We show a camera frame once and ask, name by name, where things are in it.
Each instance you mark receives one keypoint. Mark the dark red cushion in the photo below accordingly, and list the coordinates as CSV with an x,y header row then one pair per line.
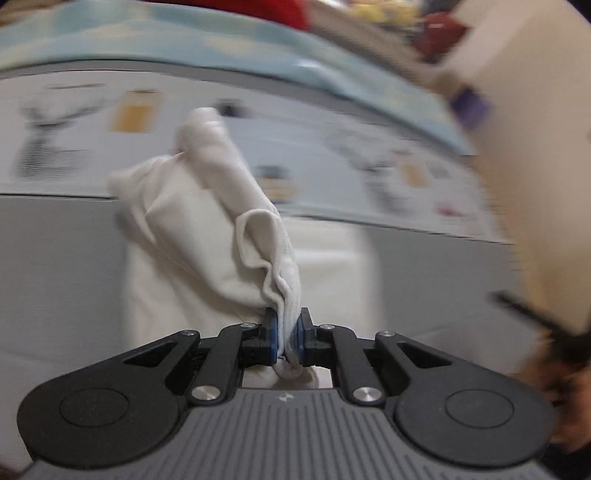
x,y
438,34

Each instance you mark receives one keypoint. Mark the purple bin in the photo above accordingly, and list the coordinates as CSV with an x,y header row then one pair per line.
x,y
471,107

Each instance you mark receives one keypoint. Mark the red folded quilt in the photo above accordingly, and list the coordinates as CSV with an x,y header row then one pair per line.
x,y
258,11

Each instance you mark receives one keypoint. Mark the yellow plush toy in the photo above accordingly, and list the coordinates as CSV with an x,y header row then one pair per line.
x,y
383,10

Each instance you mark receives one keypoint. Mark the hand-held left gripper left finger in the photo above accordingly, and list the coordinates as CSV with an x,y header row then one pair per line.
x,y
273,338

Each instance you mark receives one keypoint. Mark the light blue patterned sheet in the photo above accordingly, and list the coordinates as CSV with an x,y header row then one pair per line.
x,y
207,37

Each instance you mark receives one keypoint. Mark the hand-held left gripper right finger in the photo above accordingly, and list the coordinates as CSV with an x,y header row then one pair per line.
x,y
301,339

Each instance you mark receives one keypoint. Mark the small white shirt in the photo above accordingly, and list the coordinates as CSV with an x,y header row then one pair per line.
x,y
198,230

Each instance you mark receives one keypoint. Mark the person's right hand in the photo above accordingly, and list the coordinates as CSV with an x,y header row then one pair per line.
x,y
575,415

